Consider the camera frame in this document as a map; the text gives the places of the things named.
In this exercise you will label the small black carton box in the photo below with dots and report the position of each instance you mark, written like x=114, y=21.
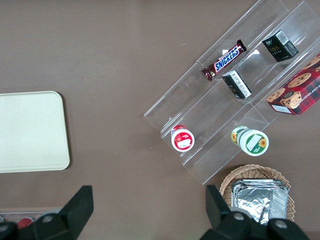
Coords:
x=237, y=85
x=280, y=47

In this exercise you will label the Snickers chocolate bar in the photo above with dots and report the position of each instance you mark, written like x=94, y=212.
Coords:
x=225, y=61

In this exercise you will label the clear acrylic bottle rack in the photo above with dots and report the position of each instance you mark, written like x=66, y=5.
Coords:
x=15, y=214

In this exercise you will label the aluminium foil container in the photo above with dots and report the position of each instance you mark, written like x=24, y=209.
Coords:
x=255, y=200

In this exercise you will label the clear acrylic tiered shelf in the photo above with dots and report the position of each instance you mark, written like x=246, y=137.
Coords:
x=200, y=100

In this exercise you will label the green sunflower lidded cup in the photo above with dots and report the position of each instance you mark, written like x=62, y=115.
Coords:
x=255, y=143

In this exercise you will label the red tartan cookie box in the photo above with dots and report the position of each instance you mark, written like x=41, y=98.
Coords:
x=300, y=92

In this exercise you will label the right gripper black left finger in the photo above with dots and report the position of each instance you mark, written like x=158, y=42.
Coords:
x=80, y=210

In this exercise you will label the red cola bottle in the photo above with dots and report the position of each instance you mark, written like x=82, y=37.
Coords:
x=25, y=222

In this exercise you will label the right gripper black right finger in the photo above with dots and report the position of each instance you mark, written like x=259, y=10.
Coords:
x=216, y=207

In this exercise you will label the red lidded yogurt cup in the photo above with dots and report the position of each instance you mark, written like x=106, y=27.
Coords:
x=183, y=141

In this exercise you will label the small light wicker basket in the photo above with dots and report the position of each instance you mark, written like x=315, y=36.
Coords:
x=250, y=171

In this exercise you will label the beige rectangular tray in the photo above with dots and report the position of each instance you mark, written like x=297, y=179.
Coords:
x=30, y=132

